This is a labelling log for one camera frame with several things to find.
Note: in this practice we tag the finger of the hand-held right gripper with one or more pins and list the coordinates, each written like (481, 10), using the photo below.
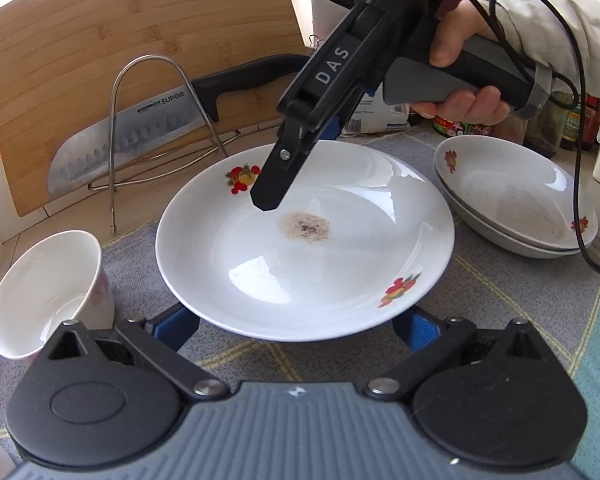
(336, 127)
(275, 180)

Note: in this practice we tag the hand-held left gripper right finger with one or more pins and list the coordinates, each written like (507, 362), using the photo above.
(415, 330)

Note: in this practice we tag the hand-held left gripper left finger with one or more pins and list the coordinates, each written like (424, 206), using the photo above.
(177, 327)

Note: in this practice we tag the white plate with brown stain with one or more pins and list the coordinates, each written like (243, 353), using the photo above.
(305, 280)

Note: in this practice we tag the white fruit-print plate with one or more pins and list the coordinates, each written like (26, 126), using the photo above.
(530, 254)
(515, 195)

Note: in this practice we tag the white bowl with pink flowers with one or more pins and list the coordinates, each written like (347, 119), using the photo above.
(40, 300)

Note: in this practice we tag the person's right hand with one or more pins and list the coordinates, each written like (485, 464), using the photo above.
(460, 35)

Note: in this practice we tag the white and blue plastic bag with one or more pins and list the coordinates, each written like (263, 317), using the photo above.
(380, 117)

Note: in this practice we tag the grey and teal checked towel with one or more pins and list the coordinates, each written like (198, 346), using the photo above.
(505, 320)

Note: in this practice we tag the green-lid sauce jar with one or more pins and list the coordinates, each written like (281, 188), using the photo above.
(450, 126)

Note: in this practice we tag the large kitchen knife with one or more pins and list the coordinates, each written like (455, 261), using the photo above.
(140, 130)

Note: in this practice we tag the bamboo cutting board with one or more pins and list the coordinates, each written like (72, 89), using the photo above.
(130, 20)

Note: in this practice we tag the dark glass bottle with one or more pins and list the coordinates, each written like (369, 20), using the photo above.
(594, 125)

